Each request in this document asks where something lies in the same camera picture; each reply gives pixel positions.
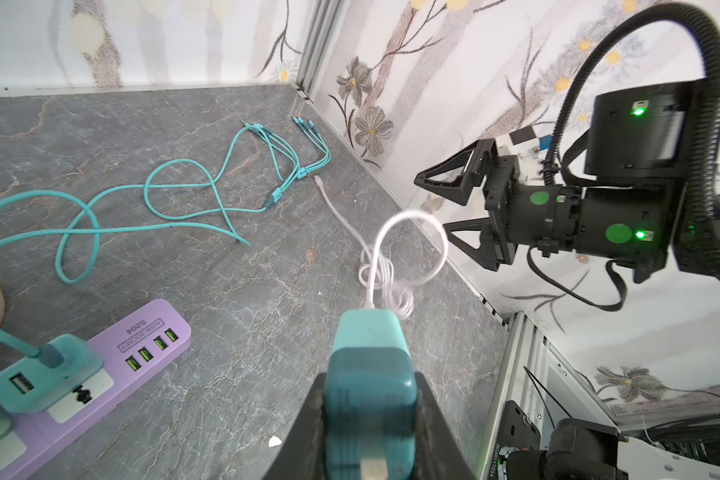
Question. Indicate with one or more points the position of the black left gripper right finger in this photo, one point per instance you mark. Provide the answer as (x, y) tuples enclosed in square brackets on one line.
[(437, 455)]

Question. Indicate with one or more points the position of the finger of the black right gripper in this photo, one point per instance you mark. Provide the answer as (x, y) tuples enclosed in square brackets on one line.
[(479, 240), (456, 177)]

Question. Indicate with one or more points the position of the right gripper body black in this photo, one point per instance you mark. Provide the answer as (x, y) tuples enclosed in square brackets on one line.
[(543, 217)]

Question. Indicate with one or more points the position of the small teal charger plug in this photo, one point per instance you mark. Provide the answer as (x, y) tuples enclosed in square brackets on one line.
[(370, 398)]

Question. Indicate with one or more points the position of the purple power strip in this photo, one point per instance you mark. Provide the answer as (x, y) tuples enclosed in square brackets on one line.
[(134, 350)]

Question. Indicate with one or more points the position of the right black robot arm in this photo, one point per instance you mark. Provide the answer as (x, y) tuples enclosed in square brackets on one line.
[(634, 189)]

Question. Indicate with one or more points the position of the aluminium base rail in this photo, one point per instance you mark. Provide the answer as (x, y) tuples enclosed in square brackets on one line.
[(548, 421)]

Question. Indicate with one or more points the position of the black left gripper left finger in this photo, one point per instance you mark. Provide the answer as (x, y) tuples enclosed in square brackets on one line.
[(302, 454)]

